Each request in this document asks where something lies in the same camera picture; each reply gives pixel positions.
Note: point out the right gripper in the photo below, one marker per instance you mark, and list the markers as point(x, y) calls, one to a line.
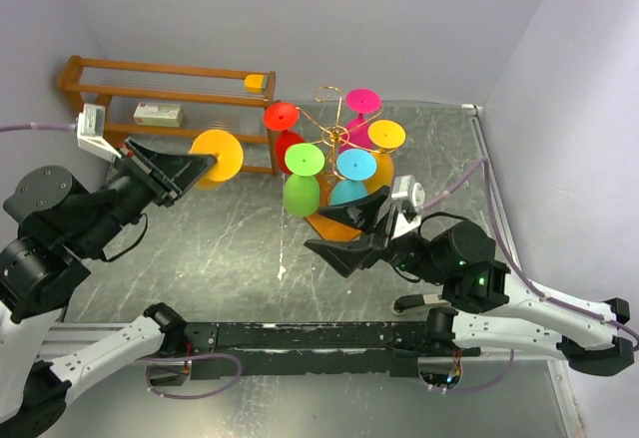
point(345, 255)

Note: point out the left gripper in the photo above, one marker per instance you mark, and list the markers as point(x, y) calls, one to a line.
point(169, 175)

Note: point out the orange wine glass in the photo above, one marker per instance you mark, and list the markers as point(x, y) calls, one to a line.
point(228, 152)
point(387, 136)

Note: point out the blue wine glass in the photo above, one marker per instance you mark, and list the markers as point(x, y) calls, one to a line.
point(355, 166)

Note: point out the green wine glass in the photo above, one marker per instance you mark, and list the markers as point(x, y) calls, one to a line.
point(302, 189)

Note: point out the red wine glass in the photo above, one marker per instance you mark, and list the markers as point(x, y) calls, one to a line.
point(280, 118)

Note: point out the pink wine glass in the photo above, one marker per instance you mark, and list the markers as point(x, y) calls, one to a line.
point(364, 102)

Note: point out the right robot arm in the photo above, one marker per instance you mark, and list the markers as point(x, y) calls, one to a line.
point(482, 303)

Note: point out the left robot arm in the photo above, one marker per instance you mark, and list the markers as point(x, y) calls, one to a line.
point(60, 225)

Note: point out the wooden shelf rack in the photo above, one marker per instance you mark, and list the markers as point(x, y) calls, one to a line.
point(211, 99)

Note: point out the white box on shelf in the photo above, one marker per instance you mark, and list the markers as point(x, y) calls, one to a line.
point(159, 114)

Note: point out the yellow block on shelf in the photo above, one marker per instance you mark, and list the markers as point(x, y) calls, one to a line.
point(256, 83)

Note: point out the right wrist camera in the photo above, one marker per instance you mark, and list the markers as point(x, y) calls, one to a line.
point(407, 197)

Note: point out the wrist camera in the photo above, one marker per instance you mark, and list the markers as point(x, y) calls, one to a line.
point(90, 132)
point(407, 197)

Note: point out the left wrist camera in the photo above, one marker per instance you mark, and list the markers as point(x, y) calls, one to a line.
point(90, 132)

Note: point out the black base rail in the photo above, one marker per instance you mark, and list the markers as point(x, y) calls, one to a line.
point(220, 349)

